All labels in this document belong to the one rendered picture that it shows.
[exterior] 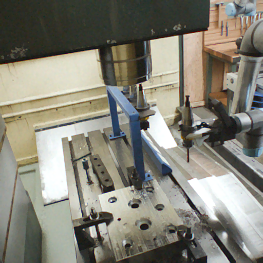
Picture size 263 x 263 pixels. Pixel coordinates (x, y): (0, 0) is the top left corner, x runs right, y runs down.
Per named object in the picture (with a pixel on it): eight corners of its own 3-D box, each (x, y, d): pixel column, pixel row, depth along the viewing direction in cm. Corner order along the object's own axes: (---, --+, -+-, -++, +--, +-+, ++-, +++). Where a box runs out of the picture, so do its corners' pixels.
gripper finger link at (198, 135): (191, 152, 93) (211, 144, 97) (191, 137, 90) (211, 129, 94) (185, 149, 95) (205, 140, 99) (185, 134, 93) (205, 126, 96)
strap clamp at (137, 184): (136, 186, 116) (132, 156, 109) (146, 206, 104) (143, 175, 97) (128, 188, 115) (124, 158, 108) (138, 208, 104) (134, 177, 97)
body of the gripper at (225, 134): (209, 148, 97) (239, 141, 100) (210, 127, 93) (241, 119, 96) (199, 138, 104) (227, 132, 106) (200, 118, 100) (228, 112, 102)
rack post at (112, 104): (124, 132, 160) (117, 84, 146) (126, 136, 156) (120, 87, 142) (108, 136, 158) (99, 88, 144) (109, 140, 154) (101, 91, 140)
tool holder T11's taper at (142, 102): (136, 104, 112) (134, 88, 108) (146, 102, 112) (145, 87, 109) (137, 108, 108) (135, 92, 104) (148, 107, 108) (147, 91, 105)
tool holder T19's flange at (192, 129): (175, 128, 97) (175, 122, 96) (189, 124, 99) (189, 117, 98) (186, 135, 92) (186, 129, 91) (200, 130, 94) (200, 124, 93)
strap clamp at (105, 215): (115, 231, 95) (109, 199, 88) (117, 239, 92) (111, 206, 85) (78, 243, 92) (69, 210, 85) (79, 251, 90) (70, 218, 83)
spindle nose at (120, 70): (92, 78, 85) (85, 39, 79) (136, 68, 90) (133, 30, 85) (112, 92, 72) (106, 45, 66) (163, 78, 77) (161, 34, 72)
